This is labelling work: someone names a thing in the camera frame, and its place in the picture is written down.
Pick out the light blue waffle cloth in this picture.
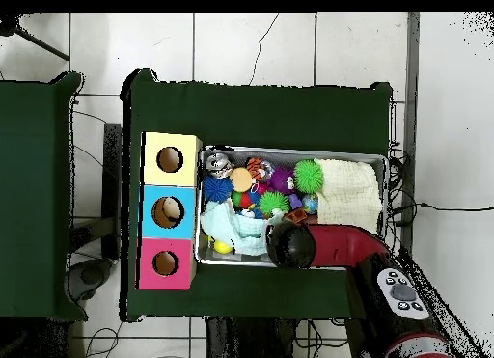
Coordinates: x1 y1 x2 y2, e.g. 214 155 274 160
199 198 272 257

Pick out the wooden box with three holes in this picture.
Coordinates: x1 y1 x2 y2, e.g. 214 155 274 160
136 131 203 290

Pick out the orange round sponge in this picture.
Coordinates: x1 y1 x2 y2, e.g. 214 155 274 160
230 167 255 193

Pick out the tiger plush toy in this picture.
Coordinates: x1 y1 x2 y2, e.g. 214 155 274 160
245 156 276 181

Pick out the green spiky toy with eyes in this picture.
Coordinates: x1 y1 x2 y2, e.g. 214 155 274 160
257 190 291 219

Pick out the blue spiky rubber ball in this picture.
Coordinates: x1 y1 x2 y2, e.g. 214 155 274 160
202 175 235 203

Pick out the purple spiky toy with eyes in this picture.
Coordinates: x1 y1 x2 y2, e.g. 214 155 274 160
266 167 296 197

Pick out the crushed silver drink can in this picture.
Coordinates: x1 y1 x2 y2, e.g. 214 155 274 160
204 151 235 179

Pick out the green spiky rubber ball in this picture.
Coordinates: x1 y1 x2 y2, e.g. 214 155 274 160
292 159 325 195

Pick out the dark green table cloth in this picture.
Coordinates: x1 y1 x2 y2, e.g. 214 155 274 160
120 68 395 328

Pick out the cream waffle cloth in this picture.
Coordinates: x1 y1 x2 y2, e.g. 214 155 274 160
314 157 383 235

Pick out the black stand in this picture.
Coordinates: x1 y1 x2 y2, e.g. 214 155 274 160
100 122 124 261

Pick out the grey round base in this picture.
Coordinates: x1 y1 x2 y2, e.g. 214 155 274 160
69 257 115 301

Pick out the dark green side table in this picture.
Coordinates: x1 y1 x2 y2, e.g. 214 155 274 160
0 71 89 321

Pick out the black tripod leg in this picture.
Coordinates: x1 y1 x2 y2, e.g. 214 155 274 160
0 13 71 62

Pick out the shallow wire mesh bin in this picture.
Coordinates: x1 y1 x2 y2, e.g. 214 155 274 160
194 145 389 272

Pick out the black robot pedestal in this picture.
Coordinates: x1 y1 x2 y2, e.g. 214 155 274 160
206 317 300 358

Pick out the black cable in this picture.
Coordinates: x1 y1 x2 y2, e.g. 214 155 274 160
389 201 494 213

